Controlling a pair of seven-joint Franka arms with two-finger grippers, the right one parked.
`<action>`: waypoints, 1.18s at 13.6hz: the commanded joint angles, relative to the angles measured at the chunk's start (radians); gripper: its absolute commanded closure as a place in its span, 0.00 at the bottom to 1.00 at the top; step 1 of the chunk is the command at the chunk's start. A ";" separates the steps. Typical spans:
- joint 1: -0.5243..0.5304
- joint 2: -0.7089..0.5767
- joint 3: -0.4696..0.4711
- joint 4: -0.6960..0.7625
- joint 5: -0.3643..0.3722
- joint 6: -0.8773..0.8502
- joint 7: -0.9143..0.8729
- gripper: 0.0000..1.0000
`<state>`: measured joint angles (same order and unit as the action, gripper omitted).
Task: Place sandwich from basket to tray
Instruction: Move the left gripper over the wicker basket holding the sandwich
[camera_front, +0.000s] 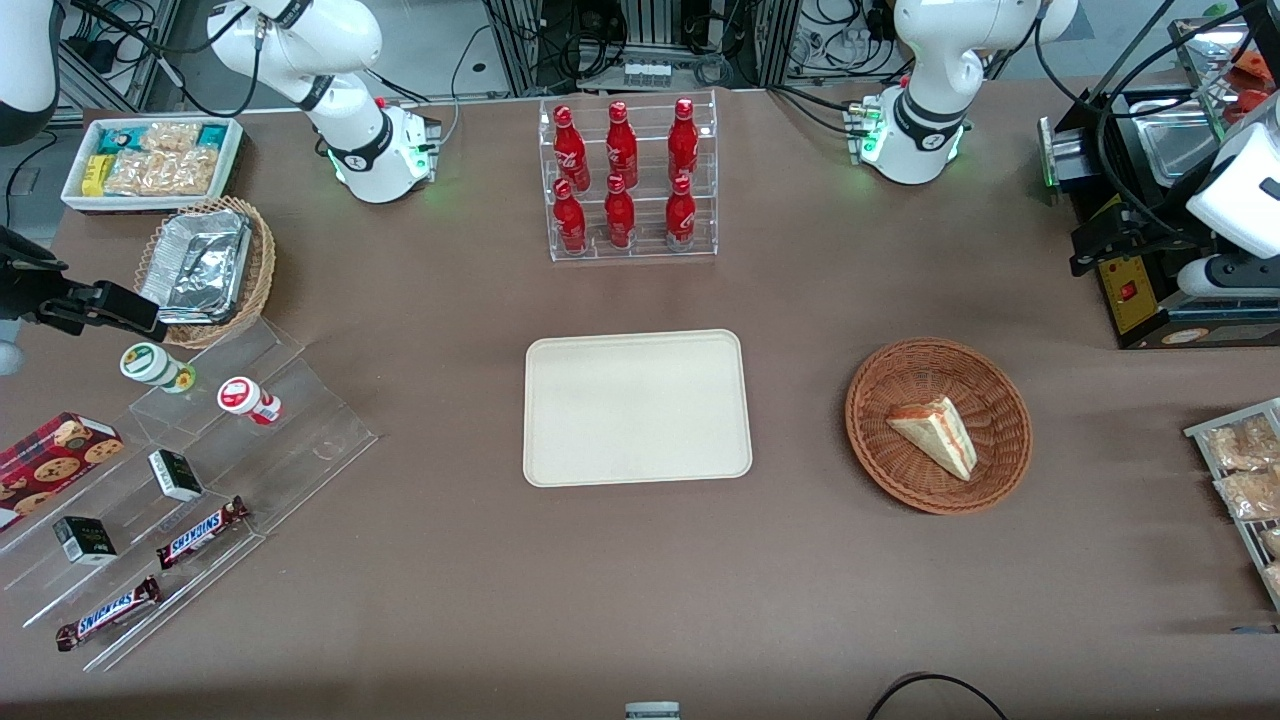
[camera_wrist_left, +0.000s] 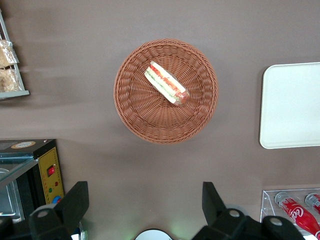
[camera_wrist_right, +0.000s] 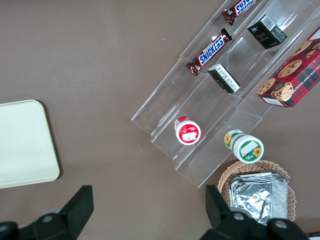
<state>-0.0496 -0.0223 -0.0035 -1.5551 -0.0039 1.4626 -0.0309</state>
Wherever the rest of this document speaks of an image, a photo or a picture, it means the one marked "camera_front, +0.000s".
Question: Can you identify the light tan wicker basket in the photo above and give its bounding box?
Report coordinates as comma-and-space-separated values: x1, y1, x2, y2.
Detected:
134, 195, 277, 350

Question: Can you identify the red cola bottle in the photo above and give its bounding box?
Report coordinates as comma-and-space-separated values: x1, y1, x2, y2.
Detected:
604, 173, 636, 250
668, 97, 699, 186
665, 175, 697, 252
553, 105, 591, 193
605, 100, 639, 191
553, 178, 588, 254

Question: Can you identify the brown Snickers bar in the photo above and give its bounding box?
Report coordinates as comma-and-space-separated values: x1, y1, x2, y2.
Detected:
55, 575, 163, 653
156, 496, 251, 571

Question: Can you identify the cream rectangular serving tray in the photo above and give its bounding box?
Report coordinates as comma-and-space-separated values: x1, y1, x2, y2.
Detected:
523, 329, 753, 489

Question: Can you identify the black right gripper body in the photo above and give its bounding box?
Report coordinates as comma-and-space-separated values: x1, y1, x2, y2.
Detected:
0, 228, 67, 323

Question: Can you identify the stainless steel warmer pan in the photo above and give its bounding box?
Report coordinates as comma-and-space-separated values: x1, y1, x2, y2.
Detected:
1138, 98, 1226, 183

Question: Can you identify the black looped cable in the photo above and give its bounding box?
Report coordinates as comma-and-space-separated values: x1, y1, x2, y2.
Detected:
865, 672, 1011, 720

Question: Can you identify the clear acrylic stepped stand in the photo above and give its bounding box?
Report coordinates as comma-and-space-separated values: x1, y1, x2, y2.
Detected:
0, 317, 379, 674

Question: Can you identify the small black carton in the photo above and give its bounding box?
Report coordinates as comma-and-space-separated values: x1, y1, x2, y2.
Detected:
148, 449, 205, 503
52, 515, 119, 567

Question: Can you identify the red plaid cookie box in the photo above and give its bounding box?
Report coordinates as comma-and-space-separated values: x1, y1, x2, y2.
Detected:
0, 412, 126, 532

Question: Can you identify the aluminium foil tray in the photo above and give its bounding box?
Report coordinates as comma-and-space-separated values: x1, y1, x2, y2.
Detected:
139, 209, 252, 327

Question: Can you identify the triangular sandwich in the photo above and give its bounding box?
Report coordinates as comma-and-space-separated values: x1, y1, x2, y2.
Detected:
886, 396, 978, 482

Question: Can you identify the brown round wicker basket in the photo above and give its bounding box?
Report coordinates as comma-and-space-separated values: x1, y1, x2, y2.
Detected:
845, 338, 1033, 516

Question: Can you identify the aluminium profile frame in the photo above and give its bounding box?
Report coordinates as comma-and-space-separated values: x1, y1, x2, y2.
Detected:
480, 0, 806, 98

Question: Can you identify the green capped yogurt bottle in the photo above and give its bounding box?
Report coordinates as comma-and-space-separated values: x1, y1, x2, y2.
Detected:
120, 342, 197, 395

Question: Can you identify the white rectangular snack bin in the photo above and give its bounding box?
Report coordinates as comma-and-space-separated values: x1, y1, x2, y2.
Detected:
60, 115, 246, 216

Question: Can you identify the red capped yogurt bottle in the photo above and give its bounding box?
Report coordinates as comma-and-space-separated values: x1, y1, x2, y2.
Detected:
217, 376, 284, 427

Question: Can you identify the tray of packaged pastries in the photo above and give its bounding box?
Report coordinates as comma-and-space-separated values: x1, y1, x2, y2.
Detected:
1184, 398, 1280, 613

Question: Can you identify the clear acrylic bottle rack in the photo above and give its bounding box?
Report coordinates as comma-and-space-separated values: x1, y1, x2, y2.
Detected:
538, 90, 719, 263

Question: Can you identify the clear bag of cookies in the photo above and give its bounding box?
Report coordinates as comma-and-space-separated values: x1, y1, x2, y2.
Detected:
103, 147, 221, 197
138, 121, 203, 153

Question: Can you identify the black hot food warmer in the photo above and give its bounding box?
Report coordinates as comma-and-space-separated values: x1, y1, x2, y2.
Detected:
1038, 0, 1280, 351

